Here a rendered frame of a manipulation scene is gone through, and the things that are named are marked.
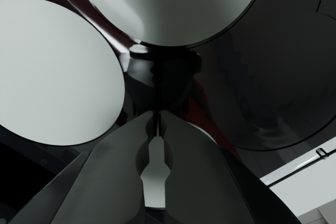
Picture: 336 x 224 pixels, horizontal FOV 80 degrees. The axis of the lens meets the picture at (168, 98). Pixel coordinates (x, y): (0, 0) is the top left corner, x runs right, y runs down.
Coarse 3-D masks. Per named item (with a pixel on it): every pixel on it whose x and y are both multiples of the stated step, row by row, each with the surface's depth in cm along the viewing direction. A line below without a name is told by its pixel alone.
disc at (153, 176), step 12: (204, 132) 15; (156, 144) 15; (156, 156) 16; (144, 168) 16; (156, 168) 16; (168, 168) 16; (144, 180) 17; (156, 180) 17; (144, 192) 18; (156, 192) 18; (156, 204) 19
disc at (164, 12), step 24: (96, 0) 11; (120, 0) 11; (144, 0) 11; (168, 0) 11; (192, 0) 11; (216, 0) 11; (240, 0) 11; (120, 24) 11; (144, 24) 11; (168, 24) 11; (192, 24) 11; (216, 24) 11
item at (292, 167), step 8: (328, 144) 16; (312, 152) 16; (320, 152) 16; (328, 152) 16; (296, 160) 17; (304, 160) 16; (312, 160) 16; (280, 168) 17; (288, 168) 17; (296, 168) 16; (304, 168) 17; (264, 176) 17; (272, 176) 17; (280, 176) 17; (288, 176) 17; (272, 184) 17
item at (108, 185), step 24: (144, 120) 11; (120, 144) 9; (144, 144) 9; (96, 168) 8; (120, 168) 8; (72, 192) 7; (96, 192) 7; (120, 192) 7; (72, 216) 6; (96, 216) 6; (120, 216) 6; (144, 216) 8
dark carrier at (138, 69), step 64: (64, 0) 11; (256, 0) 11; (320, 0) 11; (128, 64) 12; (192, 64) 12; (256, 64) 13; (320, 64) 13; (0, 128) 14; (256, 128) 15; (320, 128) 15
